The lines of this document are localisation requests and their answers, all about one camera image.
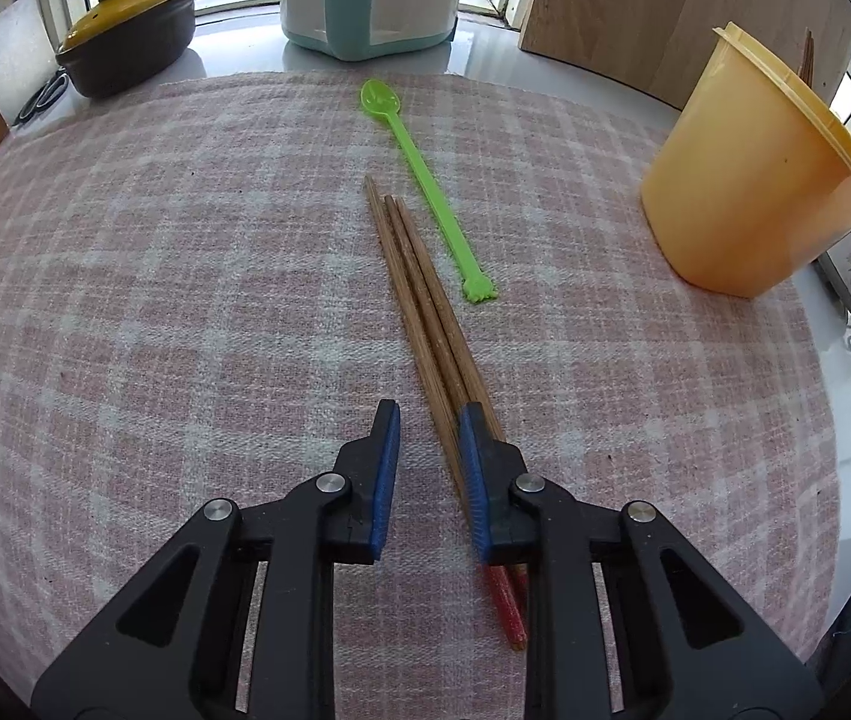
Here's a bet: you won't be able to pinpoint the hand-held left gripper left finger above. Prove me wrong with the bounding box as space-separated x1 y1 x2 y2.
30 400 401 720

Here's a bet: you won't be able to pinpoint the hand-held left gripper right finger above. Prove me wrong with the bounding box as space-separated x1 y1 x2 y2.
457 402 823 720

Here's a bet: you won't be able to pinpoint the yellow plastic container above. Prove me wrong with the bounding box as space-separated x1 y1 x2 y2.
639 21 851 300

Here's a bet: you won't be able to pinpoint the pink checked cloth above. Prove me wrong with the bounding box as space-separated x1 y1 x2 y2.
0 71 844 720

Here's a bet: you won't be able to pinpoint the green plastic long spoon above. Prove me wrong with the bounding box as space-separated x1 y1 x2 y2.
359 79 499 307

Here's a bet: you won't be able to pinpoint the light wooden board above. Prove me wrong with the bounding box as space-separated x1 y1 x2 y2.
519 0 851 110

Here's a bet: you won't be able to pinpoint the dark casserole pot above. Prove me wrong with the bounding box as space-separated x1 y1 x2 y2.
56 0 211 99

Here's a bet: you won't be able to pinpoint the black scissors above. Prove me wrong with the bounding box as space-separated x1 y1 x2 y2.
16 67 71 125

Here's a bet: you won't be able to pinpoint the yellow casserole lid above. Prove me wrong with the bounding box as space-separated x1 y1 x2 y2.
58 0 196 55

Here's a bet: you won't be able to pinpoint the white cutting board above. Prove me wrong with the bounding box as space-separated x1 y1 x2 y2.
0 0 61 122

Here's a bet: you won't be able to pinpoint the white electric pot teal handle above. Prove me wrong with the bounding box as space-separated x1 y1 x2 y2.
279 0 465 63

